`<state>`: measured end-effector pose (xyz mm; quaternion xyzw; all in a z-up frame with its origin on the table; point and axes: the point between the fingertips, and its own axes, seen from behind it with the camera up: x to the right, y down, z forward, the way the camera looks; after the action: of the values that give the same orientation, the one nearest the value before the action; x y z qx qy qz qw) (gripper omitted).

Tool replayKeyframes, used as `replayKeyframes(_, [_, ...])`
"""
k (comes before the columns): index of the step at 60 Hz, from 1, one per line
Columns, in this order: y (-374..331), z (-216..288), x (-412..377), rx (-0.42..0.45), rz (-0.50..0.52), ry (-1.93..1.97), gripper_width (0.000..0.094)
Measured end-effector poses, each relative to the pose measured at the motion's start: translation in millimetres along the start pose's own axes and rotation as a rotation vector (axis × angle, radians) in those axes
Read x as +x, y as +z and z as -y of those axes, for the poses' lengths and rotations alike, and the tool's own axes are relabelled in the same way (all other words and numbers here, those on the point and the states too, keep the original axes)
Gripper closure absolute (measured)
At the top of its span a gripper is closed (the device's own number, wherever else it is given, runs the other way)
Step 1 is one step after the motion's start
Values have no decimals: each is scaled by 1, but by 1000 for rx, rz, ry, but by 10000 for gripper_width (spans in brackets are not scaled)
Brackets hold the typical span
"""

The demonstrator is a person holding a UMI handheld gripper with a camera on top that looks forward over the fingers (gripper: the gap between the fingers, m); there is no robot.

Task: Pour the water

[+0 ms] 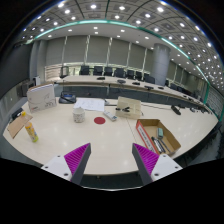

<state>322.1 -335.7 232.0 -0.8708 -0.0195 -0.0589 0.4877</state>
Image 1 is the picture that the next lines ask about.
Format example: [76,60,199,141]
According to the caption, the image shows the white carton box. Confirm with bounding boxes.
[27,83,57,113]

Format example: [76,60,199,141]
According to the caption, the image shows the yellow bottle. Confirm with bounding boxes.
[21,111,38,142]

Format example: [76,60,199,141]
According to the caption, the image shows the black office chair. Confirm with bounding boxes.
[104,67,113,76]
[79,65,90,75]
[93,66,103,76]
[114,68,125,78]

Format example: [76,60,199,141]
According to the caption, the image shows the red round coaster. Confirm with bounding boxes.
[94,117,106,125]

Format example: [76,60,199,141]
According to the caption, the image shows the white paper sheets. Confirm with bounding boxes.
[74,98,105,112]

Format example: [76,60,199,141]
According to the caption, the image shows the beige board with clips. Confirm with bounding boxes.
[115,96,141,119]

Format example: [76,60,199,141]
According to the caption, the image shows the black table microphone base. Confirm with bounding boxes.
[171,105,181,115]

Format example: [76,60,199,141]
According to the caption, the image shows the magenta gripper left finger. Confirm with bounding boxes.
[42,143,91,185]

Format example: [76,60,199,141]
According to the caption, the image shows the black marker pen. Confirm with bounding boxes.
[151,137,162,154]

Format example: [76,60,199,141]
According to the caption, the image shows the teal eraser block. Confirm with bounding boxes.
[157,128,164,139]

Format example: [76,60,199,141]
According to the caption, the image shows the long curved conference desk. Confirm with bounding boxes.
[55,75,211,113]

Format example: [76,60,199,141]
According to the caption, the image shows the white remote control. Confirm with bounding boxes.
[103,111,117,121]

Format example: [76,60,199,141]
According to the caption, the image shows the grey concrete column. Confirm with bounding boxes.
[151,43,171,86]

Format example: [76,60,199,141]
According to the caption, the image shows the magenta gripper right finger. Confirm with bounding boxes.
[132,143,182,185]

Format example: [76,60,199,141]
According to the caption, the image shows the brown cardboard flap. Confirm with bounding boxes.
[7,115,32,138]

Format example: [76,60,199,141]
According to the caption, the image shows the white patterned mug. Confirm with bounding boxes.
[73,108,85,123]

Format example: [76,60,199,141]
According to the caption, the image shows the open cardboard box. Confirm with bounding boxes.
[136,119,181,156]

